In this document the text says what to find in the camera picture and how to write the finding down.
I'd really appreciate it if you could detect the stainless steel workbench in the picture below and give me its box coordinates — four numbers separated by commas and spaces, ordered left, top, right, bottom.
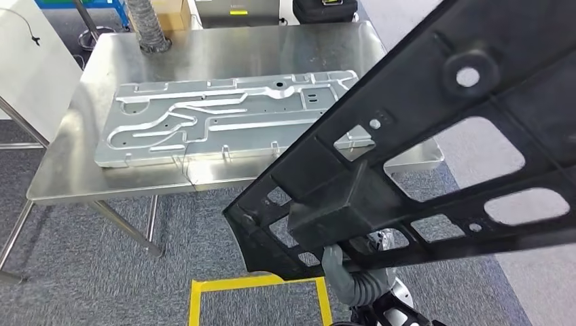
0, 20, 446, 285

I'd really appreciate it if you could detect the cardboard box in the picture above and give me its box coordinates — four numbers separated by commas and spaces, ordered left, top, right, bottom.
150, 0, 192, 33

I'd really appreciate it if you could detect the blue metal cart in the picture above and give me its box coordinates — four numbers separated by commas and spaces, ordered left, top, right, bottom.
35, 0, 130, 31

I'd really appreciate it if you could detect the grey cabinet with yellow label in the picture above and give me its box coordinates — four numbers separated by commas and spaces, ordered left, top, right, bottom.
194, 0, 282, 29

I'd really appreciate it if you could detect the white cabinet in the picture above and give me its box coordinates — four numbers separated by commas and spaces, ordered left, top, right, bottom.
0, 0, 84, 145

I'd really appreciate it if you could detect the black plastic plate frame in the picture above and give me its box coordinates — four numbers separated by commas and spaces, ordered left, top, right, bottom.
222, 0, 576, 280

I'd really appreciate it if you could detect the metal pole stand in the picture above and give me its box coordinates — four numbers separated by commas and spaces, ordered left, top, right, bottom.
71, 0, 119, 52

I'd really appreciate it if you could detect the black bag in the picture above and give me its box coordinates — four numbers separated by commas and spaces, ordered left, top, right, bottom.
292, 0, 359, 24

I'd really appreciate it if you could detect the stamped silver metal panel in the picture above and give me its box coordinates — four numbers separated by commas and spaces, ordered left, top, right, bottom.
93, 69, 376, 170

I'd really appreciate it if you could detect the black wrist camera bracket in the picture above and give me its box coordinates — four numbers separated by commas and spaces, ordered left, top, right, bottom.
350, 292, 446, 326

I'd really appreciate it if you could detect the grey corrugated hose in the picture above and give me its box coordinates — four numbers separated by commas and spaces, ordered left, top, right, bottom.
125, 0, 173, 55

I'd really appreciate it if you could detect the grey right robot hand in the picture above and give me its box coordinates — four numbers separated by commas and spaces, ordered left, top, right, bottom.
321, 228, 398, 297

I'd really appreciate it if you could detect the stainless steel side table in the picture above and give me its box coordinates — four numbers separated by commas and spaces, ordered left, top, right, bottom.
0, 96, 50, 151

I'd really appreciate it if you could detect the thin wire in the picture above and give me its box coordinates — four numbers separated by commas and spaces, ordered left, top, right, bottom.
173, 143, 200, 192

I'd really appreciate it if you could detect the thin black cable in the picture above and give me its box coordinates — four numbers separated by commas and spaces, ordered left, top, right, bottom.
0, 6, 41, 47

